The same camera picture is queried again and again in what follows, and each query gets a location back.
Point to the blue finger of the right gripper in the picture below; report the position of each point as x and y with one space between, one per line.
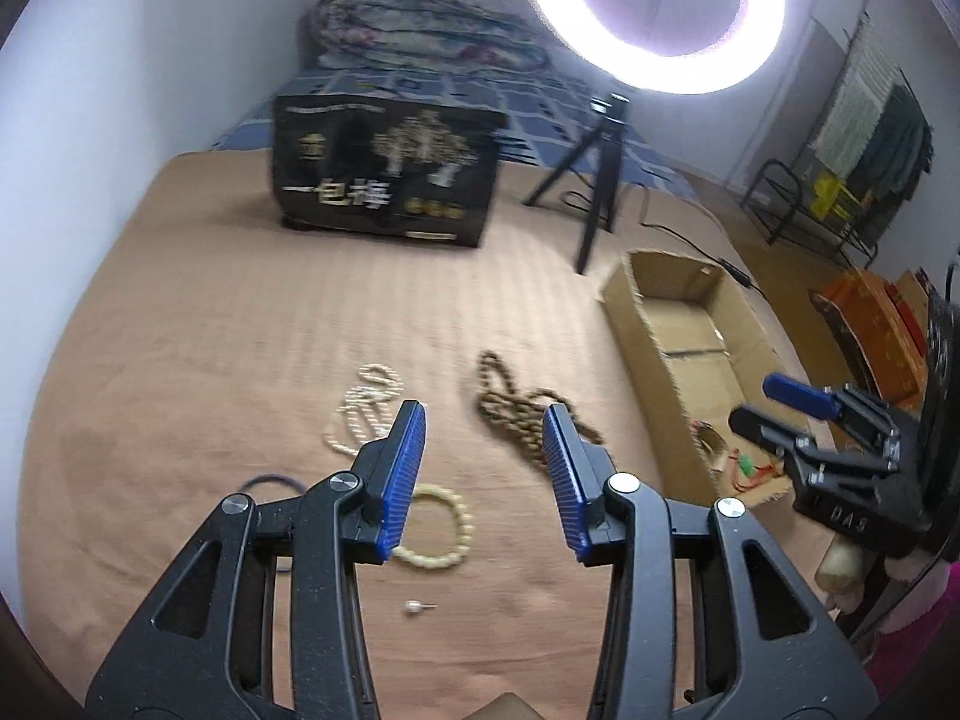
819 403
777 438

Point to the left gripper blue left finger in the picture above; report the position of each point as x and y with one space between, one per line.
387 469

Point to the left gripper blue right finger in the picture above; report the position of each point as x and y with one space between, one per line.
578 471

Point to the red string jade pendant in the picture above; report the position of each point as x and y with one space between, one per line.
745 474

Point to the watch with woven strap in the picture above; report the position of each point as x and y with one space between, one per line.
714 451

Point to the dark blue bangle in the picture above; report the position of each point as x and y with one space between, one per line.
270 488

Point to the right gloved hand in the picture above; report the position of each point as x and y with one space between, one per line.
856 582

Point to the open cardboard box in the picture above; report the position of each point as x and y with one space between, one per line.
695 349

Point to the orange plastic box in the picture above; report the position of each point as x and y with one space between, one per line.
881 327

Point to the small pearl earring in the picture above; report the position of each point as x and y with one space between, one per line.
416 607

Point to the yellow box on rack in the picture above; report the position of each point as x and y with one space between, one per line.
832 199

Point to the black clothes rack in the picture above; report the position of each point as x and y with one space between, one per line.
869 129

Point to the black snack bag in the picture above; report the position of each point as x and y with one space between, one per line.
387 168

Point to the black tripod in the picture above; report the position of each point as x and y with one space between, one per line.
606 138

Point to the folded floral quilt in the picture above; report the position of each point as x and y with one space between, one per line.
444 35

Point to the ring light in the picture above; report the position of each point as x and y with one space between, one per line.
681 47

